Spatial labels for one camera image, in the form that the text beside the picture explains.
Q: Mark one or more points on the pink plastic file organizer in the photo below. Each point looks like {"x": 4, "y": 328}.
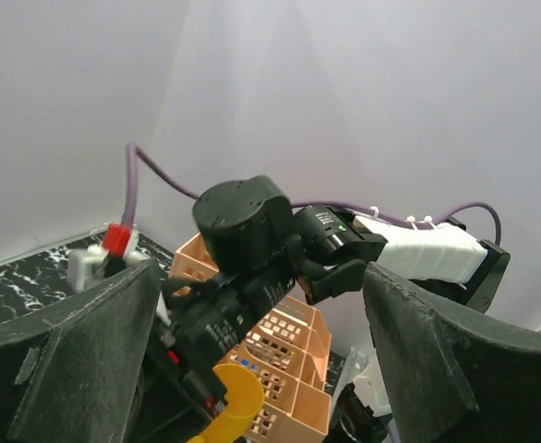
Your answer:
{"x": 288, "y": 350}

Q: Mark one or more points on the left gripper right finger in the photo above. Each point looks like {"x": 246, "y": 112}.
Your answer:
{"x": 451, "y": 373}

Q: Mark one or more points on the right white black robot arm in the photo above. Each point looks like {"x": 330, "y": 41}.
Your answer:
{"x": 248, "y": 224}

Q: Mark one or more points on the orange wine glass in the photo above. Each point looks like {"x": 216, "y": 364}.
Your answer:
{"x": 245, "y": 398}

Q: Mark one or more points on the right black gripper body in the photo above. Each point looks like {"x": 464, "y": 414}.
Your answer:
{"x": 205, "y": 321}

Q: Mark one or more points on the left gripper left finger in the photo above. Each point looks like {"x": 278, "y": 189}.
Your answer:
{"x": 68, "y": 372}

